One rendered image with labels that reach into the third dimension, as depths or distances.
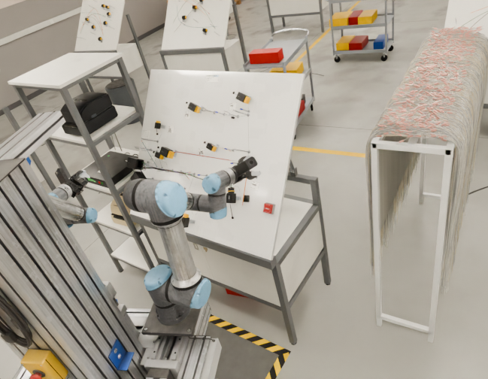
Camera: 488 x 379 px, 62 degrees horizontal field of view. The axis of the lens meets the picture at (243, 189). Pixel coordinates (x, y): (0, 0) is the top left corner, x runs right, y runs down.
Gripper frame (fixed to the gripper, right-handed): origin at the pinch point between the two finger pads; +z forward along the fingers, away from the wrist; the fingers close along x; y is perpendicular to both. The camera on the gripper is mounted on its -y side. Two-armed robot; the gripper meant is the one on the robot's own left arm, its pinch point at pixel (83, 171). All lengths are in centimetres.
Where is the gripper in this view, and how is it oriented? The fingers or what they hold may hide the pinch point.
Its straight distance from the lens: 237.2
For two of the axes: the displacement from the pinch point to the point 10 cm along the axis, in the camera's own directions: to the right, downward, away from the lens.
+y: 8.0, 5.8, 1.4
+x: 5.7, -6.8, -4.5
